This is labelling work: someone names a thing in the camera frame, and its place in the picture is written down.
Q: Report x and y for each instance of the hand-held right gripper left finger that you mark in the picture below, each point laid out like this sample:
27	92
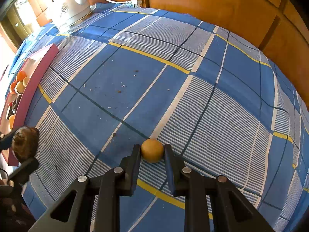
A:
132	171

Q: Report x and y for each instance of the white ceramic electric kettle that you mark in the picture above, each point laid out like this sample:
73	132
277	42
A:
65	12

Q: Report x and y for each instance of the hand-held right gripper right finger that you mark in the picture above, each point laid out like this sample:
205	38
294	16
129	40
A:
170	171

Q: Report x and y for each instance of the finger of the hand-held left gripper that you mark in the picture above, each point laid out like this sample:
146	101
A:
6	140
24	168

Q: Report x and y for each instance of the red cherry tomato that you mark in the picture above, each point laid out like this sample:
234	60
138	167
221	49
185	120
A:
9	104

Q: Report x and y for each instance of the orange tangerine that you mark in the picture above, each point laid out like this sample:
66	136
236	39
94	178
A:
13	87
20	75

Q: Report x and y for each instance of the pink shallow tray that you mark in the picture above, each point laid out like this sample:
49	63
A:
36	82

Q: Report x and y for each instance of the tan longan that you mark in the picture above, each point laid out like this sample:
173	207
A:
152	150
26	81

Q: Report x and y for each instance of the dark brown water chestnut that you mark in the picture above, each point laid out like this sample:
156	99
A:
25	142
16	101

